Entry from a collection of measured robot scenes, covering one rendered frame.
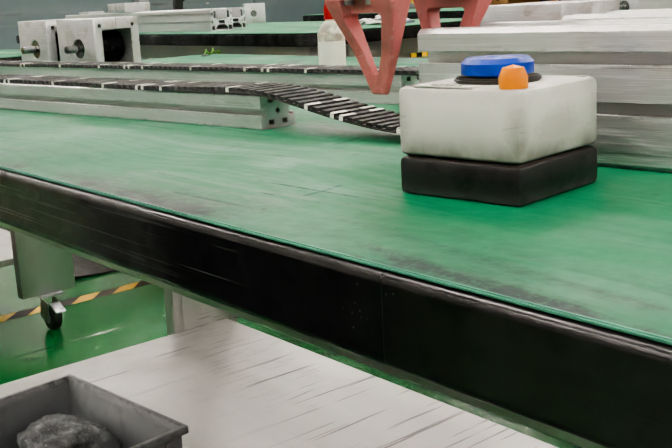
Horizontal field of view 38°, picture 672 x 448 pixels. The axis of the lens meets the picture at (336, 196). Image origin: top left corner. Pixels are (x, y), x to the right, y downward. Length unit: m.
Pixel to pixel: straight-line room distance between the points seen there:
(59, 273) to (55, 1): 9.75
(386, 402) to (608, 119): 1.12
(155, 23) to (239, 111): 3.37
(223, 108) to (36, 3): 11.56
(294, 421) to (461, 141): 1.15
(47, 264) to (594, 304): 2.59
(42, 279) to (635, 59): 2.42
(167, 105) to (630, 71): 0.50
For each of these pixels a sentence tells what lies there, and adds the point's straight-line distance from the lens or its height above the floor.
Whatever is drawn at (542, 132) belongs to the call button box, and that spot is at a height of 0.82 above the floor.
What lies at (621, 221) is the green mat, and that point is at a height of 0.78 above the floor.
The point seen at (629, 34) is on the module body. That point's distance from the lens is 0.60.
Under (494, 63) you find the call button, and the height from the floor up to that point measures 0.85.
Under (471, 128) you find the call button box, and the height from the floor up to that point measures 0.82.
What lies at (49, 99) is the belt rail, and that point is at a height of 0.79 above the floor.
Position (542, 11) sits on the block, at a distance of 0.85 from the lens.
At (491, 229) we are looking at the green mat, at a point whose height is 0.78.
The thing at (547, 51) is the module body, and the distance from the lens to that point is 0.63.
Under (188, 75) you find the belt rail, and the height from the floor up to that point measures 0.80.
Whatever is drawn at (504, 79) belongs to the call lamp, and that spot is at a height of 0.84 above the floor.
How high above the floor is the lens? 0.89
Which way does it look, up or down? 12 degrees down
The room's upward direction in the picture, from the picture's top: 3 degrees counter-clockwise
